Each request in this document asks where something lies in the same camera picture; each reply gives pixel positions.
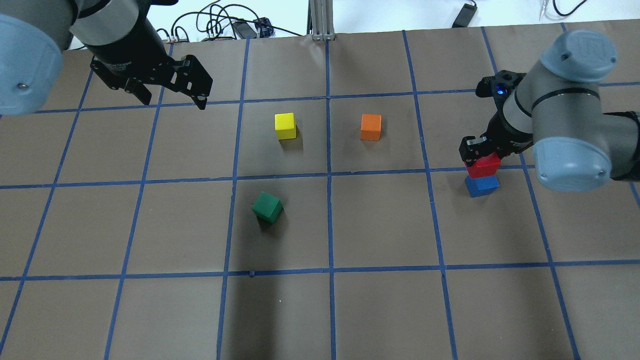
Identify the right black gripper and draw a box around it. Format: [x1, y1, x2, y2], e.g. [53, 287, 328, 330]
[459, 112, 533, 163]

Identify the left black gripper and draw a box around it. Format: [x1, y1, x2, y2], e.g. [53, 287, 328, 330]
[82, 13, 214, 111]

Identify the red wooden block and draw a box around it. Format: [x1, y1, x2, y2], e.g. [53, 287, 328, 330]
[465, 152, 502, 179]

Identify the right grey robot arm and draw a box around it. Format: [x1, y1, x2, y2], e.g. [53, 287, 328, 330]
[459, 29, 640, 192]

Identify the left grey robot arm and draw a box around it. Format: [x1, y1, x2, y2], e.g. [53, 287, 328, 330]
[0, 0, 213, 116]

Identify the blue wooden block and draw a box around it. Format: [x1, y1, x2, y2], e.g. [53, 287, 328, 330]
[464, 175, 500, 198]

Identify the orange wooden block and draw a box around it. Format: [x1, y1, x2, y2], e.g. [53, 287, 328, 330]
[359, 113, 382, 142]

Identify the yellow wooden block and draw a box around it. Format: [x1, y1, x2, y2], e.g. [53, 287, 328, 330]
[274, 112, 298, 141]

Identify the green wooden block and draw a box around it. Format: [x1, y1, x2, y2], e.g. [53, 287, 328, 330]
[251, 191, 284, 224]

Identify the black power adapter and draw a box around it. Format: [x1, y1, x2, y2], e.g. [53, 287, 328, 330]
[451, 2, 478, 28]

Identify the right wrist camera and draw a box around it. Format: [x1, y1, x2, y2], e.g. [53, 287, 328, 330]
[475, 70, 527, 109]

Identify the black cable bundle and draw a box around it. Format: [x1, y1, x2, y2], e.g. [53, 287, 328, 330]
[159, 0, 303, 43]

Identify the aluminium frame post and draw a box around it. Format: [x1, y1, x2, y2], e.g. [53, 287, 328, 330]
[307, 0, 336, 41]

